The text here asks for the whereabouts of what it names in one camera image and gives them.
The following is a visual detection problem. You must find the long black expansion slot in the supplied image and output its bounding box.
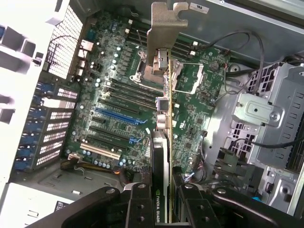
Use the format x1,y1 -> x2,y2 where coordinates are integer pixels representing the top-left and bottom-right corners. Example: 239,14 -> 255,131
97,97 -> 141,115
89,125 -> 131,141
85,134 -> 127,151

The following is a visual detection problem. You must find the black looped wire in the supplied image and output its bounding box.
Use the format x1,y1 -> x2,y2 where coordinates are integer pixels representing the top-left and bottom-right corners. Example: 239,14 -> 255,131
208,31 -> 265,95

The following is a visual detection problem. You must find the green motherboard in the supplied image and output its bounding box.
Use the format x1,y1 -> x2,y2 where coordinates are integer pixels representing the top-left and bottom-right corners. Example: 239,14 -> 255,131
64,11 -> 232,176

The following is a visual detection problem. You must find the CPU socket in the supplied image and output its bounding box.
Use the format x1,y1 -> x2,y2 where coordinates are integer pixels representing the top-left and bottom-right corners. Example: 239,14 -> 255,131
130,48 -> 178,84

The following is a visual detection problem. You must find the blue expansion slot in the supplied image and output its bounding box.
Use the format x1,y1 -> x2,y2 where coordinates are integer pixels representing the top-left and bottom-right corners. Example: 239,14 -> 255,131
94,107 -> 140,126

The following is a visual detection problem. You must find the white expansion slot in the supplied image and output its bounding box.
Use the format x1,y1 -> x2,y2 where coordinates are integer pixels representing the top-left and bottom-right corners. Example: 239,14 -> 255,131
80,142 -> 121,160

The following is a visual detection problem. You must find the silver socket cover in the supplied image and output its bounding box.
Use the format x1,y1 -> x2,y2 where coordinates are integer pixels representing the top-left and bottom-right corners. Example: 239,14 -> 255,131
171,58 -> 207,94

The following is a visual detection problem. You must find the grey parts rack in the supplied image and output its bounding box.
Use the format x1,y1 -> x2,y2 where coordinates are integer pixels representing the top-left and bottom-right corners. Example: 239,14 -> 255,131
0,23 -> 45,124

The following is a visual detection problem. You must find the black PC case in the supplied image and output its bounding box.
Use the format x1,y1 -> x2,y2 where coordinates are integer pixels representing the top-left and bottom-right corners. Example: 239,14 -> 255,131
7,0 -> 304,228

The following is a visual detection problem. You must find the silver chipset heatsink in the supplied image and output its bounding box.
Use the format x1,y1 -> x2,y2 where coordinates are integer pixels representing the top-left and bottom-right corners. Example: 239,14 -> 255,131
144,140 -> 153,159

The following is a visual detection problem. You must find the grey power supply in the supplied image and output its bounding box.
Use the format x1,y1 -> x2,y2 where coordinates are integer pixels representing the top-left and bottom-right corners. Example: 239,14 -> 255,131
7,163 -> 124,228

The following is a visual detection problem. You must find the silver disk bay cage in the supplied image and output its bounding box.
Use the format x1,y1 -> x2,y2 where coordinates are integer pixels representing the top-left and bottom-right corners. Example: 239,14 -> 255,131
231,62 -> 304,171

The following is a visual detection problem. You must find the thin metal locking lever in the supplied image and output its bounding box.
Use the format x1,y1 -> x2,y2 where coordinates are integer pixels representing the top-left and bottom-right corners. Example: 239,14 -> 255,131
129,75 -> 167,91

